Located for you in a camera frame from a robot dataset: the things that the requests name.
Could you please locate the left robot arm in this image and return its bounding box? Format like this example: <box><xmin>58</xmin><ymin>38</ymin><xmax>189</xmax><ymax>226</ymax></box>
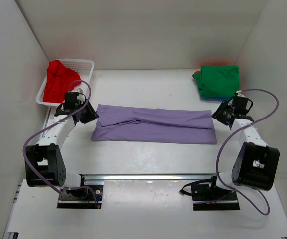
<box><xmin>25</xmin><ymin>92</ymin><xmax>99</xmax><ymax>198</ymax></box>

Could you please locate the purple t-shirt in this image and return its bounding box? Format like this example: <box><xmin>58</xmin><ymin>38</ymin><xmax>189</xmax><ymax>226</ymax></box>
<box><xmin>91</xmin><ymin>105</ymin><xmax>217</xmax><ymax>145</ymax></box>

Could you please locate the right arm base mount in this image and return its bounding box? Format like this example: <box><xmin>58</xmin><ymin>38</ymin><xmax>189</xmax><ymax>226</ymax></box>
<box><xmin>179</xmin><ymin>176</ymin><xmax>240</xmax><ymax>211</ymax></box>

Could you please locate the green folded t-shirt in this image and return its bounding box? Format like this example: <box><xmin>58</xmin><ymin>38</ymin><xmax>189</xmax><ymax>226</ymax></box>
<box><xmin>192</xmin><ymin>65</ymin><xmax>240</xmax><ymax>97</ymax></box>

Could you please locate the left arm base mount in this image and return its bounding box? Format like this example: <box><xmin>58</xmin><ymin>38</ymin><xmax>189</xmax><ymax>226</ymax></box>
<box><xmin>57</xmin><ymin>180</ymin><xmax>104</xmax><ymax>210</ymax></box>

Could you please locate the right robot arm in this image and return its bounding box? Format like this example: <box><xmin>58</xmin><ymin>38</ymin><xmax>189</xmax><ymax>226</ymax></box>
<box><xmin>207</xmin><ymin>94</ymin><xmax>280</xmax><ymax>199</ymax></box>

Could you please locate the red t-shirt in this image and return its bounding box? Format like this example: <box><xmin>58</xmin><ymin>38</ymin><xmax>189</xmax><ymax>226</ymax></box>
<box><xmin>43</xmin><ymin>60</ymin><xmax>81</xmax><ymax>103</ymax></box>

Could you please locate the blue folded t-shirt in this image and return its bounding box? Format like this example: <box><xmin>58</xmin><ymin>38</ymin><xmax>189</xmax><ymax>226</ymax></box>
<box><xmin>202</xmin><ymin>97</ymin><xmax>231</xmax><ymax>102</ymax></box>

